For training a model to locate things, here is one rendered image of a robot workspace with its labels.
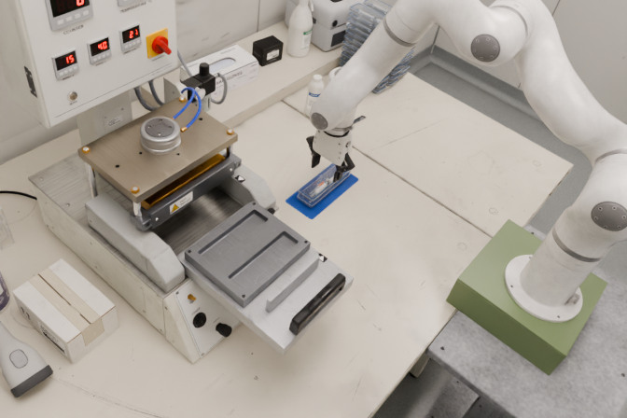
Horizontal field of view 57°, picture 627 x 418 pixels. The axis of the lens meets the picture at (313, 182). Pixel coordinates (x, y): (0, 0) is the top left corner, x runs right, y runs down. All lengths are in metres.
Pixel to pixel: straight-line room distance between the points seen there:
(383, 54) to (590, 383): 0.90
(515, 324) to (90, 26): 1.10
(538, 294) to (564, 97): 0.49
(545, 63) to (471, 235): 0.64
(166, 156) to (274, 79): 0.84
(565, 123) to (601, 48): 2.21
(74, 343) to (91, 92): 0.51
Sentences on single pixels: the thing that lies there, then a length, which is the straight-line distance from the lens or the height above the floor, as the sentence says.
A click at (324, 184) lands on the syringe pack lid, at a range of 1.61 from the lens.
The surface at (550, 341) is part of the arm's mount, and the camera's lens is 1.44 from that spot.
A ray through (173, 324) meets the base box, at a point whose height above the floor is 0.85.
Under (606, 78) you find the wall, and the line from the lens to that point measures 3.45.
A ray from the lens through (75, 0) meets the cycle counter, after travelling 1.12.
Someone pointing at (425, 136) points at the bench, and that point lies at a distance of 1.94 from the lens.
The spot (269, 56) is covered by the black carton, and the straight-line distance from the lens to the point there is 2.02.
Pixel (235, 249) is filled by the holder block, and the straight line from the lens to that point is 1.18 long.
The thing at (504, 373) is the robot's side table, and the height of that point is 0.75.
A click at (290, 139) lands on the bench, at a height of 0.75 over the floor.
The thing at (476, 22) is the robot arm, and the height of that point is 1.44.
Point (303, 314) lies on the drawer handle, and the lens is 1.09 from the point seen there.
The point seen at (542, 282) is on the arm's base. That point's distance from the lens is 1.43.
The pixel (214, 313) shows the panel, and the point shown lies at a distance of 1.30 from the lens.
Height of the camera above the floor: 1.93
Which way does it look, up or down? 45 degrees down
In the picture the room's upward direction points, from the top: 11 degrees clockwise
